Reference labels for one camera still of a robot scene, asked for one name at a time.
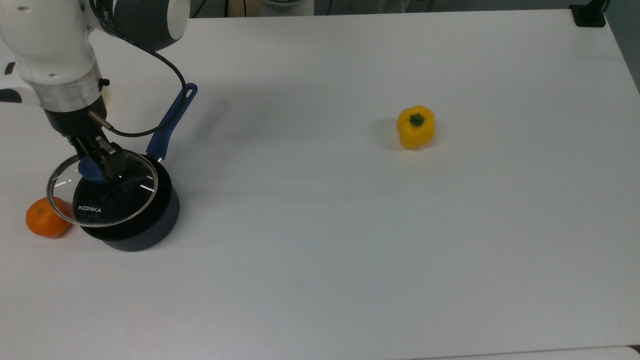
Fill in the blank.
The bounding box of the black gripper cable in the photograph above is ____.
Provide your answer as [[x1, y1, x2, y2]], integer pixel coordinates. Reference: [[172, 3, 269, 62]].
[[90, 0, 188, 138]]

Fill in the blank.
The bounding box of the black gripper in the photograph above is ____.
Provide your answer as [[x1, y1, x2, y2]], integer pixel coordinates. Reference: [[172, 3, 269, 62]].
[[44, 95, 131, 181]]

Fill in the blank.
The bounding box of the orange tangerine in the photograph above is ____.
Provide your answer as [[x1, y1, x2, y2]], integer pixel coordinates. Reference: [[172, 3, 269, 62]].
[[26, 197, 75, 239]]

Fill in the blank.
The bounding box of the dark blue saucepan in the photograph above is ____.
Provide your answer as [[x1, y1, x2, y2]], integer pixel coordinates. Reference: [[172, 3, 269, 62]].
[[72, 82, 198, 252]]

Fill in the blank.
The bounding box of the white side table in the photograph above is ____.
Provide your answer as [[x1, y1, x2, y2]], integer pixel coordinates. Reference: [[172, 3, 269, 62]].
[[410, 346, 640, 360]]

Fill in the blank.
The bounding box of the yellow bell pepper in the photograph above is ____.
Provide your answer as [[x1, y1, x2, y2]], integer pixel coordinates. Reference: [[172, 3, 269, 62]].
[[397, 105, 436, 150]]

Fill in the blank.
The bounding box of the glass lid with blue knob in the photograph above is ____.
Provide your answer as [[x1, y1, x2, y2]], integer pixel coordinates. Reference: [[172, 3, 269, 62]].
[[46, 149, 160, 228]]

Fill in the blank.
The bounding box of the black camera stand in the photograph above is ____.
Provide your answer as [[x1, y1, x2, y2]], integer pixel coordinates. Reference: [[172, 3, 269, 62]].
[[569, 0, 610, 28]]

